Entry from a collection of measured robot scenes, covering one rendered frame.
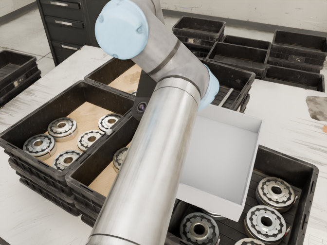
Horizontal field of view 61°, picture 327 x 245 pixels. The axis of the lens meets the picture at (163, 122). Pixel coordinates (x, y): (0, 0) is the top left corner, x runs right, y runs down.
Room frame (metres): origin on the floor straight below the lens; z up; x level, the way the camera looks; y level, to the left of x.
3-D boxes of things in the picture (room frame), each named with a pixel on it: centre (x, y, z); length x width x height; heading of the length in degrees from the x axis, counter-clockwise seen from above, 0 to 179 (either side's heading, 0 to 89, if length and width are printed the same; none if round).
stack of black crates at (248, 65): (1.80, -0.53, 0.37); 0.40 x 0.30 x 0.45; 68
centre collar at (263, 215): (0.38, -0.27, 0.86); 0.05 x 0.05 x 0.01
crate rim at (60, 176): (0.72, 0.30, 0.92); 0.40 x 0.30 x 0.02; 149
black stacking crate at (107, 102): (0.72, 0.30, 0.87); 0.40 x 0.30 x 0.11; 149
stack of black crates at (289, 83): (1.65, -0.90, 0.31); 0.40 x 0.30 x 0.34; 68
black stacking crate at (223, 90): (0.91, -0.16, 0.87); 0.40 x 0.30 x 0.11; 149
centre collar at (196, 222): (0.36, -0.09, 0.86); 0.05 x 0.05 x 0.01
